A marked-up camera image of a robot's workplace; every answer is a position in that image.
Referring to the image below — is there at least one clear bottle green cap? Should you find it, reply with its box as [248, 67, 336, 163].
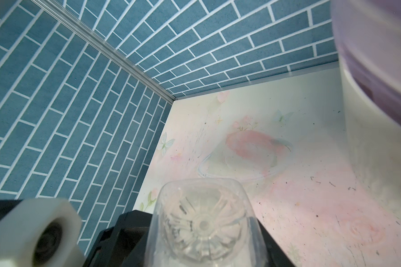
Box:
[144, 178, 271, 267]

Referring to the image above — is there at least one beige bin pink liner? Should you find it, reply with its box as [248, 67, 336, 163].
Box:
[331, 1, 401, 219]

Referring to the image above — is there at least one aluminium corner post left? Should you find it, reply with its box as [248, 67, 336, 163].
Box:
[32, 0, 176, 104]

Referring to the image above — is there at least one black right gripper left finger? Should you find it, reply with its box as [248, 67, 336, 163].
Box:
[84, 210, 153, 267]

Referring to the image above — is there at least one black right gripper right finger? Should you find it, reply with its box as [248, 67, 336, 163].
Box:
[258, 220, 295, 267]

